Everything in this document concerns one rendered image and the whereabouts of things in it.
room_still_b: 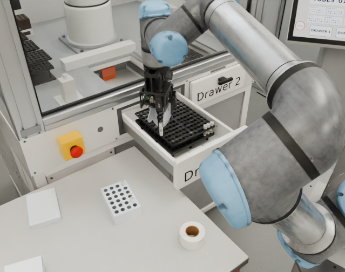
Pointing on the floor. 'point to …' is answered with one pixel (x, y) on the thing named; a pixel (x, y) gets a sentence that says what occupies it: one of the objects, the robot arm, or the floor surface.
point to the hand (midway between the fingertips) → (161, 121)
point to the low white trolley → (191, 209)
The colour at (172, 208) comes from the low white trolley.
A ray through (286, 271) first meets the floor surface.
